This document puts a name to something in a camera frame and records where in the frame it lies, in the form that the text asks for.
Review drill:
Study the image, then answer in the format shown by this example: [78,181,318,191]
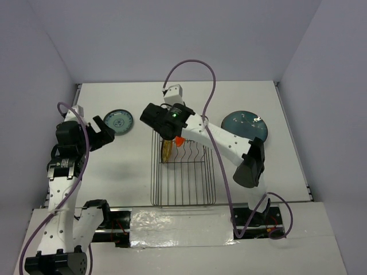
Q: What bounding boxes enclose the grey wire dish rack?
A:
[150,131,216,207]

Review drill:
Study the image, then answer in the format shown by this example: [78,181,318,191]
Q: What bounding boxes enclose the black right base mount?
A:
[233,206,286,239]

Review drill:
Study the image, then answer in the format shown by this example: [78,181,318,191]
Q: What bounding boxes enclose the grey plate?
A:
[221,111,268,142]

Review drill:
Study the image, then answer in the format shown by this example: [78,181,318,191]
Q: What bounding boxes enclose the orange plate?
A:
[174,136,186,147]

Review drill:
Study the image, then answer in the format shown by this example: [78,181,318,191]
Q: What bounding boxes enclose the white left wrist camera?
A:
[64,105,85,123]

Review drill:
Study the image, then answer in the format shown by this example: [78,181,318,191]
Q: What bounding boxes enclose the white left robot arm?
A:
[19,116,115,274]

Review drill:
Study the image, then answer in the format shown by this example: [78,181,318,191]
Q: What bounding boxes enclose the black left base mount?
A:
[92,209,131,248]

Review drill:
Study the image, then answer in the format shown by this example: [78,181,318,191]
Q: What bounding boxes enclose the dark speckled plate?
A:
[103,109,134,136]

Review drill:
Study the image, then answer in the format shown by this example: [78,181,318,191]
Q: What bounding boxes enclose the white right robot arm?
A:
[140,103,270,224]

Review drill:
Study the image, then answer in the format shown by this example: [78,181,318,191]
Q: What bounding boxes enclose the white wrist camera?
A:
[64,105,85,123]
[162,84,184,106]

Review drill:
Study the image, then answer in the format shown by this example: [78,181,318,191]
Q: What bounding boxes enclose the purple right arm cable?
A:
[162,59,294,239]

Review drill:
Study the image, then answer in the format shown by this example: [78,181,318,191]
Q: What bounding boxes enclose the yellow patterned plate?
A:
[161,140,173,163]

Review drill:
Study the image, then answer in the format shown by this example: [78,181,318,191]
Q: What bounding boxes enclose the silver foil tape sheet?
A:
[129,206,235,248]

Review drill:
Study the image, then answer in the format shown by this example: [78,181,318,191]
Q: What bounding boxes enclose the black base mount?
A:
[233,206,286,239]
[92,209,131,248]

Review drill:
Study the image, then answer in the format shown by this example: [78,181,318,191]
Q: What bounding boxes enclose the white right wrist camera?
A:
[162,84,184,106]

